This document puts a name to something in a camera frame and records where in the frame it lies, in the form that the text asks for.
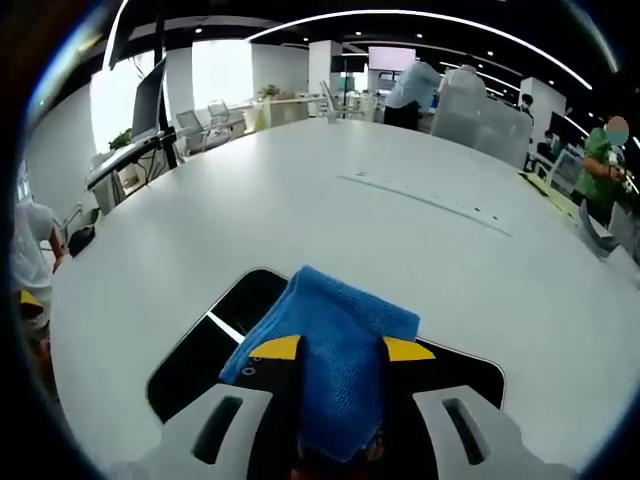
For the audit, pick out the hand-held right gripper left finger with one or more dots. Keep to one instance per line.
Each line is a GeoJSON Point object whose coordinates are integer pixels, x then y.
{"type": "Point", "coordinates": [190, 450]}

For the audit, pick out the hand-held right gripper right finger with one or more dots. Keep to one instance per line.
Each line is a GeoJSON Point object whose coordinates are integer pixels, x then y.
{"type": "Point", "coordinates": [495, 450]}

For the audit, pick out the black tablet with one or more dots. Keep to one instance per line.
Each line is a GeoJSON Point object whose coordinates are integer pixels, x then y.
{"type": "Point", "coordinates": [190, 360]}

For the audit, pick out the blue cleaning cloth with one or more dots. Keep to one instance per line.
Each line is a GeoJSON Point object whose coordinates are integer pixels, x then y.
{"type": "Point", "coordinates": [340, 325]}

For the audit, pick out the person's white shirt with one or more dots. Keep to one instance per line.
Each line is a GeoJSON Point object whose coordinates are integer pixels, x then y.
{"type": "Point", "coordinates": [30, 240]}

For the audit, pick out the small black object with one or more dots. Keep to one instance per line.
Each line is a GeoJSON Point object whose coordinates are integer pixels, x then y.
{"type": "Point", "coordinates": [81, 241]}

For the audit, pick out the green potted plant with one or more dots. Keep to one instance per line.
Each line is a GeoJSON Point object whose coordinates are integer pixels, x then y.
{"type": "Point", "coordinates": [269, 91]}
{"type": "Point", "coordinates": [121, 140]}

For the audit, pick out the black monitor screen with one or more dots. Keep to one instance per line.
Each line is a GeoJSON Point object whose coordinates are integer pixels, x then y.
{"type": "Point", "coordinates": [149, 100]}

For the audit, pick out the grey office chair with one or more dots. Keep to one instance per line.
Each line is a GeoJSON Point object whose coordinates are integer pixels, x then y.
{"type": "Point", "coordinates": [192, 127]}
{"type": "Point", "coordinates": [225, 117]}

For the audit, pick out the grey curved object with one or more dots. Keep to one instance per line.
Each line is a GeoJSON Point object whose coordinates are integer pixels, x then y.
{"type": "Point", "coordinates": [597, 232]}

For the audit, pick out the yellow paper sheet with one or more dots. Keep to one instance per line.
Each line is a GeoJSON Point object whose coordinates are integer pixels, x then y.
{"type": "Point", "coordinates": [547, 192]}

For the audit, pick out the white mesh office chair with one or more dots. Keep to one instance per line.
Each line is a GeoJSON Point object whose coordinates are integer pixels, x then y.
{"type": "Point", "coordinates": [565, 172]}

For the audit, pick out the grey partition panel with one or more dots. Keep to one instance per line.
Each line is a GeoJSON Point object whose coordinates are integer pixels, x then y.
{"type": "Point", "coordinates": [480, 125]}

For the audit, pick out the curved ceiling light strip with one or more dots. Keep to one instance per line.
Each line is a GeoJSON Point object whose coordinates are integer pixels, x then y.
{"type": "Point", "coordinates": [425, 17]}

